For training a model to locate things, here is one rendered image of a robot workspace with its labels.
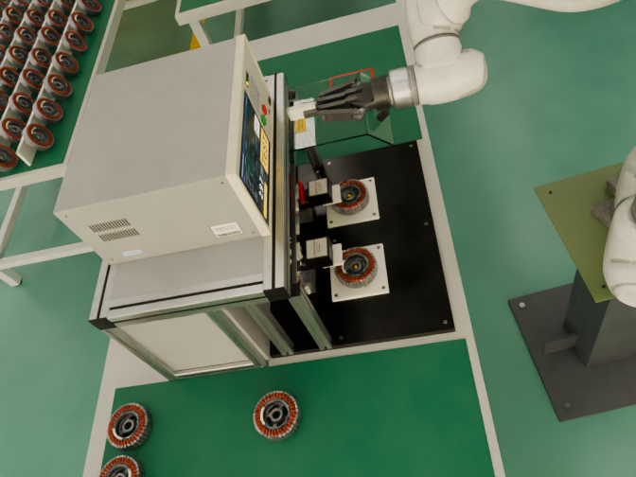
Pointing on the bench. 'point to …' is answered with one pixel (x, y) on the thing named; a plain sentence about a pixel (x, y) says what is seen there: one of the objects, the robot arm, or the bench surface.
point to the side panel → (189, 345)
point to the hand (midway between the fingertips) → (303, 111)
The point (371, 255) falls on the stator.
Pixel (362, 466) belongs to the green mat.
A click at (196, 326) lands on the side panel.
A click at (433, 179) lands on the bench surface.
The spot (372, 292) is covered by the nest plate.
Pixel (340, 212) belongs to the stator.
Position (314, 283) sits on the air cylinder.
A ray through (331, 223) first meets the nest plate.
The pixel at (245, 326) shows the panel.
